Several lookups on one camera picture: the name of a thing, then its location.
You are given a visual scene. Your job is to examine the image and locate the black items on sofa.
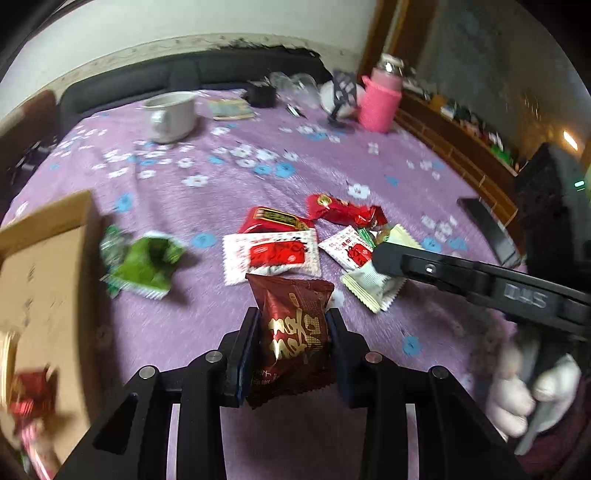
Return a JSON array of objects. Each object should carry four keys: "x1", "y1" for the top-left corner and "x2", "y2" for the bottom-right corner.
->
[{"x1": 8, "y1": 142, "x2": 52, "y2": 186}]

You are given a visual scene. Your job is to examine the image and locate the small booklet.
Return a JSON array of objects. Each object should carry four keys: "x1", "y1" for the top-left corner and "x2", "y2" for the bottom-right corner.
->
[{"x1": 207, "y1": 98, "x2": 257, "y2": 122}]

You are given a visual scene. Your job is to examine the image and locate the pink sleeved bottle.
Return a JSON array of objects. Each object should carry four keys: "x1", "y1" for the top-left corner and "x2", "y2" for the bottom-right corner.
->
[{"x1": 359, "y1": 52, "x2": 408, "y2": 134}]

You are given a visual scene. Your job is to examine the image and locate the large green snack packet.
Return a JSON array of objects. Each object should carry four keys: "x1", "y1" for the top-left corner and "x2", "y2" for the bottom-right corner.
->
[{"x1": 112, "y1": 232, "x2": 186, "y2": 302}]

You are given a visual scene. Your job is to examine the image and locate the brown armchair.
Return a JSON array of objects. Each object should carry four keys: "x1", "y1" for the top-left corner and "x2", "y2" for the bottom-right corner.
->
[{"x1": 0, "y1": 89, "x2": 62, "y2": 155}]

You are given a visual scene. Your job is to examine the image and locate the dark sofa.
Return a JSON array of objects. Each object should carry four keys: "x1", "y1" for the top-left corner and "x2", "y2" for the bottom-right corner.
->
[{"x1": 60, "y1": 47, "x2": 334, "y2": 126}]

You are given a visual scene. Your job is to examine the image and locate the plain red snack packet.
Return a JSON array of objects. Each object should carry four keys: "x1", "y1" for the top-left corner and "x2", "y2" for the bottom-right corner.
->
[{"x1": 307, "y1": 193, "x2": 387, "y2": 230}]

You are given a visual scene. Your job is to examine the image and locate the wooden side cabinet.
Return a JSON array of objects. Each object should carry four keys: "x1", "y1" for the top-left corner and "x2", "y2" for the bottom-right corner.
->
[{"x1": 394, "y1": 89, "x2": 528, "y2": 232}]

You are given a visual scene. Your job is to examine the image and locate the large white red packet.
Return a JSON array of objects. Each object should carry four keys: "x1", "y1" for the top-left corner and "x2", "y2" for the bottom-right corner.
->
[{"x1": 222, "y1": 229, "x2": 321, "y2": 287}]

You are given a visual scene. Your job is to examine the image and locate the clear plastic bag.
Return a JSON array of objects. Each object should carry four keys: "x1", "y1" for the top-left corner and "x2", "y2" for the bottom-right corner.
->
[{"x1": 270, "y1": 71, "x2": 325, "y2": 110}]

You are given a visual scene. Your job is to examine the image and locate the person's right hand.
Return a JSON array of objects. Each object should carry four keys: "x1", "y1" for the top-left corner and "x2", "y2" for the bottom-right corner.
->
[{"x1": 488, "y1": 332, "x2": 583, "y2": 457}]

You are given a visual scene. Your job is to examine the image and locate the shiny red snack packet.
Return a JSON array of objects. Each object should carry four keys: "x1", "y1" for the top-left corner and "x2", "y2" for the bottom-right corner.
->
[{"x1": 8, "y1": 367, "x2": 58, "y2": 418}]

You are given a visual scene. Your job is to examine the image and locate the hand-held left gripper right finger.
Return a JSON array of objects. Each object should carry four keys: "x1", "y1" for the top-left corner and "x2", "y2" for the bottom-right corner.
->
[{"x1": 325, "y1": 308, "x2": 527, "y2": 480}]

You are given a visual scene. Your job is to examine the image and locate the row of small ornaments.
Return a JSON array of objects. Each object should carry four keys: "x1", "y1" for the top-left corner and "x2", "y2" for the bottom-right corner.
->
[{"x1": 438, "y1": 98, "x2": 519, "y2": 168}]

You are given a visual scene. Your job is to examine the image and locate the green white candy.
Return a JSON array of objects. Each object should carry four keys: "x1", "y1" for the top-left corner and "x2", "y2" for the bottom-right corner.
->
[{"x1": 99, "y1": 225, "x2": 132, "y2": 296}]

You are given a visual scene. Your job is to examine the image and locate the person's right forearm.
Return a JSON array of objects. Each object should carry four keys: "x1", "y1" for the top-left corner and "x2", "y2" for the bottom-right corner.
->
[{"x1": 522, "y1": 401, "x2": 591, "y2": 478}]

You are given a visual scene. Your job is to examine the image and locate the small white red packet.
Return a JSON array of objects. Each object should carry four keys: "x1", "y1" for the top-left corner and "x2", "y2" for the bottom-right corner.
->
[{"x1": 318, "y1": 226, "x2": 376, "y2": 271}]

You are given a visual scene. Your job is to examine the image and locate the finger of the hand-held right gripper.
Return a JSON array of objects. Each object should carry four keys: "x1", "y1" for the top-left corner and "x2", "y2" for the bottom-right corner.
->
[{"x1": 372, "y1": 241, "x2": 506, "y2": 306}]

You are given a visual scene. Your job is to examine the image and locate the pink snack packet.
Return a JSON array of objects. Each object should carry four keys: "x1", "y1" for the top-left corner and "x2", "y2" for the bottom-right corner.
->
[{"x1": 21, "y1": 422, "x2": 63, "y2": 478}]

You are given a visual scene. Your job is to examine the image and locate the dark brown snack packet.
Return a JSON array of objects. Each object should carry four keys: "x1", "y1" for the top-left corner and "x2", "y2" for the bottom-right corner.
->
[{"x1": 246, "y1": 273, "x2": 336, "y2": 409}]

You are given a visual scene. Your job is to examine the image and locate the black cup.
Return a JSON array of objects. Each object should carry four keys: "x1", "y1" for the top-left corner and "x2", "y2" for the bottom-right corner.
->
[{"x1": 244, "y1": 79, "x2": 277, "y2": 109}]

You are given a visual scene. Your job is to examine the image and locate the cardboard box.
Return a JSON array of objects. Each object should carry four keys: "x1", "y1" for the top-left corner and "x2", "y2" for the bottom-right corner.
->
[{"x1": 0, "y1": 191, "x2": 101, "y2": 468}]

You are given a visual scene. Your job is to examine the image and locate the wooden door frame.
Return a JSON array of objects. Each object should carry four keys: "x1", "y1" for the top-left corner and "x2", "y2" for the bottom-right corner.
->
[{"x1": 357, "y1": 0, "x2": 413, "y2": 83}]

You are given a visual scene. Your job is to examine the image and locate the black phone stand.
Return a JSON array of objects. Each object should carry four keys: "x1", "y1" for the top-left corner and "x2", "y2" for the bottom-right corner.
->
[{"x1": 327, "y1": 69, "x2": 359, "y2": 128}]

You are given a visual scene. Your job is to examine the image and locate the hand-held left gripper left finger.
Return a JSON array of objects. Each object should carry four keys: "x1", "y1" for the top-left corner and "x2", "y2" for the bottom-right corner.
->
[{"x1": 54, "y1": 306, "x2": 262, "y2": 480}]

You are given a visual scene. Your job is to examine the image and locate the purple floral tablecloth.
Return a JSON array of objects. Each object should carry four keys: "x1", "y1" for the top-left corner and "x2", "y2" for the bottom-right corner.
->
[{"x1": 0, "y1": 87, "x2": 529, "y2": 480}]

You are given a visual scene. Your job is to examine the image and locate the pale green snack packet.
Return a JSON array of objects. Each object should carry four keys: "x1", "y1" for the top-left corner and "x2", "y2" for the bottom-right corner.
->
[{"x1": 341, "y1": 224, "x2": 426, "y2": 315}]

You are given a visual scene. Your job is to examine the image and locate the white mug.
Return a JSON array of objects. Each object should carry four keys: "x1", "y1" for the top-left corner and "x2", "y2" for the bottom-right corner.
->
[{"x1": 140, "y1": 91, "x2": 198, "y2": 145}]

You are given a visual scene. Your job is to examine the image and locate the red packet with black label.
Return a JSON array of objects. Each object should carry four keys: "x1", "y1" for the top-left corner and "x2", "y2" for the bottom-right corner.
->
[{"x1": 237, "y1": 206, "x2": 317, "y2": 236}]

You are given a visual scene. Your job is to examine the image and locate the black rectangular object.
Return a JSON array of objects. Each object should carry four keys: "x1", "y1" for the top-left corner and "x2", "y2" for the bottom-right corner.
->
[{"x1": 457, "y1": 197, "x2": 523, "y2": 269}]

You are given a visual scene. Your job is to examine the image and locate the green orange candy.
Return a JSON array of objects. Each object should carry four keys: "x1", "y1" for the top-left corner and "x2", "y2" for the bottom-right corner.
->
[{"x1": 357, "y1": 225, "x2": 394, "y2": 246}]

